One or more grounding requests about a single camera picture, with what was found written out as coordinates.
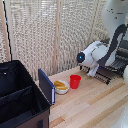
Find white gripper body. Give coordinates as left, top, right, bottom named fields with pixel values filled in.
left=86, top=63, right=100, bottom=78

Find red plastic cup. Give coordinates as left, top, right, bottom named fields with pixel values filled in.
left=69, top=74, right=82, bottom=90

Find metal oven rack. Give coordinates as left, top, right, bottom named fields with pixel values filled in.
left=99, top=57, right=128, bottom=76

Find yellow food pieces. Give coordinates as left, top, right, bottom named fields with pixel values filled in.
left=54, top=80, right=67, bottom=91

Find white bowl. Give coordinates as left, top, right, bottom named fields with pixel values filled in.
left=53, top=80, right=71, bottom=95

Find blue book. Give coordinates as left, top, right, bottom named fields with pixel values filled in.
left=37, top=68, right=56, bottom=106

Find bamboo blind screen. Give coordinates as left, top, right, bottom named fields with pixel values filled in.
left=0, top=0, right=128, bottom=81

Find black fabric storage box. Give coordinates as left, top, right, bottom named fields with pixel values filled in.
left=0, top=59, right=53, bottom=128

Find thin black pole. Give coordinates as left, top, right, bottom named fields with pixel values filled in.
left=2, top=0, right=13, bottom=63

